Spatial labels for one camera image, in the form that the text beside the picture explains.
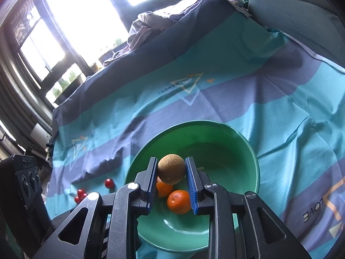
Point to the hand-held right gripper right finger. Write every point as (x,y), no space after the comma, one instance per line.
(191,186)

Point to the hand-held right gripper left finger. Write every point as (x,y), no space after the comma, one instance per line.
(153,183)

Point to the orange tangerine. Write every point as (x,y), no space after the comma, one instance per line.
(163,190)
(178,201)

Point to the olive brown round fruit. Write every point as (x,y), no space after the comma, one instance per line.
(171,168)

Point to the green plastic bowl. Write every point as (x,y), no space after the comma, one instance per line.
(223,162)

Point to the small red stemmed tomato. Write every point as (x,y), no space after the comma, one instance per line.
(109,183)

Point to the teal purple printed blanket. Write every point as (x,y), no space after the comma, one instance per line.
(242,99)

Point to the potted green plants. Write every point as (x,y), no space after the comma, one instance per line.
(66,85)

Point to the crumpled grey cloth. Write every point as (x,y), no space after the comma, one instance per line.
(151,24)

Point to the window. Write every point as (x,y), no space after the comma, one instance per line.
(80,19)

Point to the grey mesh cushion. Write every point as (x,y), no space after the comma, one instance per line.
(296,19)

